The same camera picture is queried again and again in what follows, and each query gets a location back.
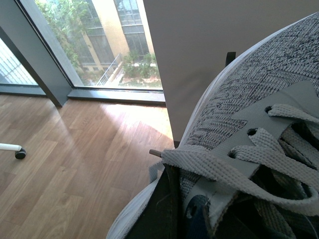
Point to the grey knit sneaker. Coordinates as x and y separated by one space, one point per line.
249 158

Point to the black metal shoe rack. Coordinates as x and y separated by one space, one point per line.
229 58

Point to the white office chair on casters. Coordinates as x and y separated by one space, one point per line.
20 152

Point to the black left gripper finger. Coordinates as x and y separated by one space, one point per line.
159 220

